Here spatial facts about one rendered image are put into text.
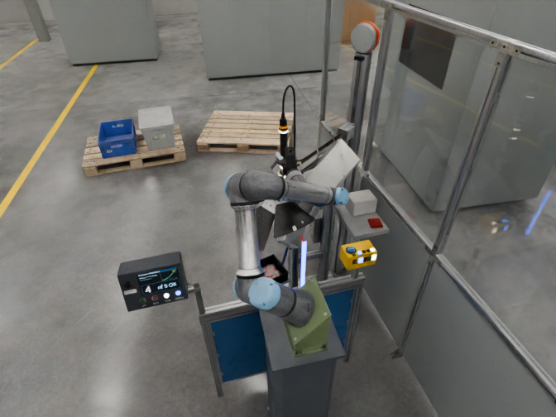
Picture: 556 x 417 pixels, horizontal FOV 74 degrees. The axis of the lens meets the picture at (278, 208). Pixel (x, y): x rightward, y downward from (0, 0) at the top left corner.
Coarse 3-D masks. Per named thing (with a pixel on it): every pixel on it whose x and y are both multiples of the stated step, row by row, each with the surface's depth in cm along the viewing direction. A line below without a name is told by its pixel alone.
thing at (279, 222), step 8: (280, 208) 196; (288, 208) 195; (296, 208) 195; (280, 216) 192; (288, 216) 191; (296, 216) 190; (304, 216) 189; (280, 224) 188; (288, 224) 187; (296, 224) 185; (304, 224) 183; (280, 232) 185; (288, 232) 183
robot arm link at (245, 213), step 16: (240, 176) 141; (224, 192) 150; (240, 192) 140; (240, 208) 145; (240, 224) 146; (256, 224) 150; (240, 240) 147; (256, 240) 148; (240, 256) 148; (256, 256) 148; (240, 272) 148; (256, 272) 147; (240, 288) 148
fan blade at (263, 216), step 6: (258, 210) 212; (264, 210) 211; (258, 216) 211; (264, 216) 211; (270, 216) 210; (258, 222) 211; (264, 222) 211; (270, 222) 210; (258, 228) 211; (264, 228) 210; (270, 228) 210; (258, 234) 211; (264, 234) 210; (258, 240) 210; (264, 240) 210; (264, 246) 209
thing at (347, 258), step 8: (368, 240) 193; (344, 248) 188; (360, 248) 188; (368, 248) 188; (344, 256) 188; (352, 256) 184; (360, 256) 184; (344, 264) 190; (360, 264) 188; (368, 264) 190
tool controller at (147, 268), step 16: (160, 256) 163; (176, 256) 162; (128, 272) 153; (144, 272) 154; (160, 272) 156; (176, 272) 158; (128, 288) 155; (160, 288) 159; (176, 288) 161; (128, 304) 158; (144, 304) 160; (160, 304) 162
